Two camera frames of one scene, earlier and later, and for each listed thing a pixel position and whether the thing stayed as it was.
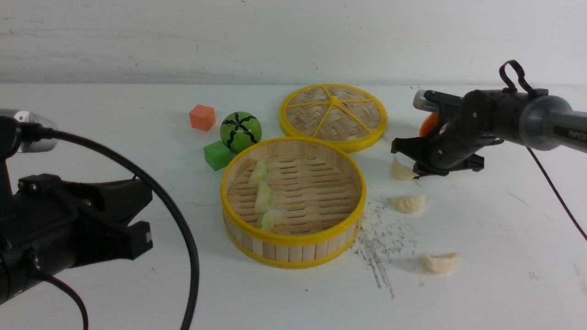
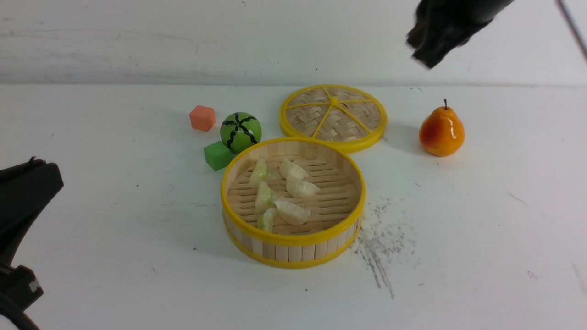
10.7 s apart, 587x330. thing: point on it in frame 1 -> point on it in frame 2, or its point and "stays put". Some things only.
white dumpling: [444, 264] -> [291, 213]
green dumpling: [264, 199] stays put
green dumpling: [260, 173] stays put
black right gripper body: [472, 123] -> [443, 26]
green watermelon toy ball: [239, 130] stays put
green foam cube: [218, 155] stays put
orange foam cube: [202, 118] stays put
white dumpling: [402, 167] -> [287, 169]
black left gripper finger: [125, 243] -> [19, 287]
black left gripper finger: [118, 201] -> [24, 189]
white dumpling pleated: [409, 204] -> [301, 189]
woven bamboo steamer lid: [350, 117] stays put
